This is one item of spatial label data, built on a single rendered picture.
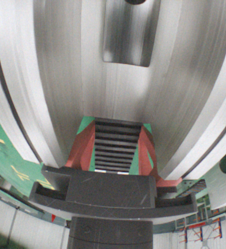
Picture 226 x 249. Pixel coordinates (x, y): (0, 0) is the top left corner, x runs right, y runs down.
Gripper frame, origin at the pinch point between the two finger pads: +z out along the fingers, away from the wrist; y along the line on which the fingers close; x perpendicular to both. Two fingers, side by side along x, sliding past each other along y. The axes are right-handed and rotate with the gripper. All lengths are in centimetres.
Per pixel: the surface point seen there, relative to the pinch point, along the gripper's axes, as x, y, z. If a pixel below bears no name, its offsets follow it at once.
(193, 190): 13.4, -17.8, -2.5
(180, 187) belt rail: 17.3, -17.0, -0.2
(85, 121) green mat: 0.1, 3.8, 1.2
